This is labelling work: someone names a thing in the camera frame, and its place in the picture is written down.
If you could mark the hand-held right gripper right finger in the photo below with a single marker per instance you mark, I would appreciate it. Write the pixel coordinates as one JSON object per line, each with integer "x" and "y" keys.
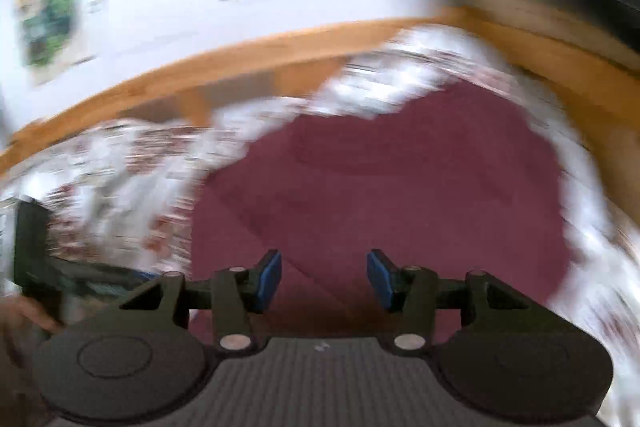
{"x": 380, "y": 279}

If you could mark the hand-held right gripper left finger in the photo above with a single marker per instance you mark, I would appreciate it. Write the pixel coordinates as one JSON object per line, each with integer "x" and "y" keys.
{"x": 269, "y": 281}

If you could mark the maroon cloth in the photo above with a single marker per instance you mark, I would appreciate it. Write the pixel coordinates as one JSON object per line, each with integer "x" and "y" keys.
{"x": 375, "y": 182}

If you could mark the person's left hand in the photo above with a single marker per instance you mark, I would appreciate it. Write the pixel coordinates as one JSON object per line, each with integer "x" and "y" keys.
{"x": 20, "y": 332}

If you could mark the white floral bedspread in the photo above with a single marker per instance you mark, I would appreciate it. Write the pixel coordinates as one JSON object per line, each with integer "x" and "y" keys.
{"x": 125, "y": 167}

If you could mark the wooden bed frame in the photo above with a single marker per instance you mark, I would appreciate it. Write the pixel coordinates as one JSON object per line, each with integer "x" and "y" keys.
{"x": 200, "y": 62}

